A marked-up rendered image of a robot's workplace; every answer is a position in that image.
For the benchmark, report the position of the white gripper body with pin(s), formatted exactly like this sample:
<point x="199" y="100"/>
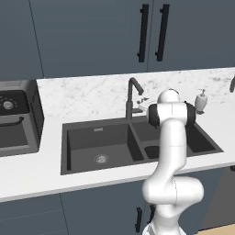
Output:
<point x="143" y="107"/>

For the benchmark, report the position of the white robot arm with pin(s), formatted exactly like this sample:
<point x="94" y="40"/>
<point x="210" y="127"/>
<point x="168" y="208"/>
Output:
<point x="171" y="147"/>

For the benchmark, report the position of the dark double basin sink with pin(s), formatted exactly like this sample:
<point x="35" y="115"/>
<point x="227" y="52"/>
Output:
<point x="98" y="143"/>

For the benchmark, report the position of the dark curved tap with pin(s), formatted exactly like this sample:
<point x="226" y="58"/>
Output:
<point x="129" y="104"/>

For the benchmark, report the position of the white soap dispenser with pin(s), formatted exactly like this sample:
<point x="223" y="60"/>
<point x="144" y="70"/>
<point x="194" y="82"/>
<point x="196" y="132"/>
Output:
<point x="201" y="102"/>

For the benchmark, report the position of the blue-grey base cupboard door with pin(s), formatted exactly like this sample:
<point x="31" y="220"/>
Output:
<point x="101" y="208"/>
<point x="30" y="217"/>
<point x="211" y="183"/>

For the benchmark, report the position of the black toaster oven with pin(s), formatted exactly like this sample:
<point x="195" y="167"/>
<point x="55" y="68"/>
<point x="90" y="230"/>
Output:
<point x="18" y="122"/>

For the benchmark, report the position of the silver toaster oven knob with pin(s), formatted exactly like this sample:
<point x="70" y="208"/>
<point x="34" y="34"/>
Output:
<point x="8" y="105"/>

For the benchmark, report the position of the blue-grey wall cupboard door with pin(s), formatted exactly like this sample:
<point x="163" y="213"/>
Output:
<point x="88" y="36"/>
<point x="199" y="33"/>
<point x="16" y="36"/>

